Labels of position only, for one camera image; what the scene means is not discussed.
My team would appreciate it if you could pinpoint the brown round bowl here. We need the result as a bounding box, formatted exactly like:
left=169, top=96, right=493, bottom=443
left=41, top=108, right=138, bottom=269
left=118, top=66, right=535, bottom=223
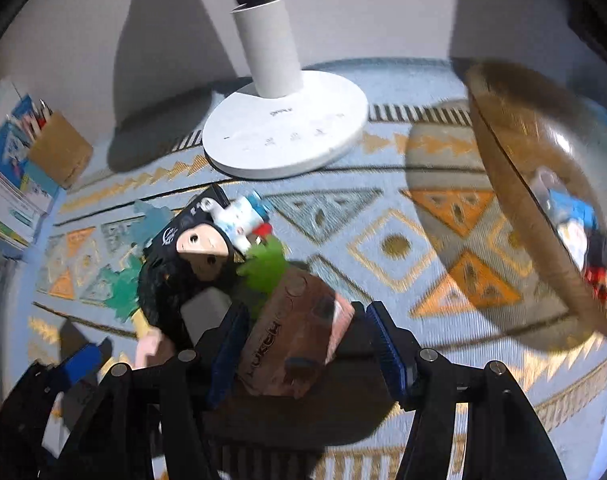
left=406, top=59, right=607, bottom=346

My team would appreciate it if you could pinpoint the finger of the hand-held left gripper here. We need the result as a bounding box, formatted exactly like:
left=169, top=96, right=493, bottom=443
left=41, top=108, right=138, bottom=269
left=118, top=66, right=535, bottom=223
left=0, top=338, right=115, bottom=413

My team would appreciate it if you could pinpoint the teal toy piece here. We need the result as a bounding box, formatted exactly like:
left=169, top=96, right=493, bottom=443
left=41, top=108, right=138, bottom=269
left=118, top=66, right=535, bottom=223
left=100, top=255, right=146, bottom=323

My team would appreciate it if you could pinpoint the cardboard pen holder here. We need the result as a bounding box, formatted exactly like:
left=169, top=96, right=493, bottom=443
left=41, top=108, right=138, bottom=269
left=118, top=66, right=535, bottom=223
left=27, top=110, right=94, bottom=191

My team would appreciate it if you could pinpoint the black-haired doll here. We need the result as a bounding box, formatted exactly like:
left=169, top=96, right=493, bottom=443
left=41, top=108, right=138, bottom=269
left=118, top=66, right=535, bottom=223
left=137, top=220, right=239, bottom=351

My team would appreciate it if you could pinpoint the green toy piece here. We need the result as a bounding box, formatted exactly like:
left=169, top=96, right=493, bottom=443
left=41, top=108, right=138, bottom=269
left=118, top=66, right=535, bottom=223
left=236, top=235, right=289, bottom=296

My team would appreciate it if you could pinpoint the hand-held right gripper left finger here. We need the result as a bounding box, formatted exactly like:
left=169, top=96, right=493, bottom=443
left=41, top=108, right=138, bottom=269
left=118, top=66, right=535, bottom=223
left=58, top=305, right=254, bottom=480

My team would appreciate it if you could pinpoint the red and black toy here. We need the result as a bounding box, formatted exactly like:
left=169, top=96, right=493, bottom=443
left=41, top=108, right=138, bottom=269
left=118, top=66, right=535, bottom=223
left=581, top=232, right=607, bottom=306

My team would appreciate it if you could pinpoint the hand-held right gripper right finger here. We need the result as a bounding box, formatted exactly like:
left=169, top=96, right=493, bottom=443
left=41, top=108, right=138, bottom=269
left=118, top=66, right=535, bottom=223
left=366, top=302, right=569, bottom=480

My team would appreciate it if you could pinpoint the stack of books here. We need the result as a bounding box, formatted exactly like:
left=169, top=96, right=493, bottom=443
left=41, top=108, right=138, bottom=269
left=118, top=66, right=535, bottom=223
left=0, top=77, right=59, bottom=251

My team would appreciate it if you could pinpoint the white desk lamp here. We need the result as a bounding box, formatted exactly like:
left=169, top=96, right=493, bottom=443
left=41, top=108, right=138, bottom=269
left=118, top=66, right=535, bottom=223
left=202, top=0, right=369, bottom=180

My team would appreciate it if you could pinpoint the white block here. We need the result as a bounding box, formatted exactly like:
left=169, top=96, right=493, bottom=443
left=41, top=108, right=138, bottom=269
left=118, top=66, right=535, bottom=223
left=179, top=287, right=234, bottom=348

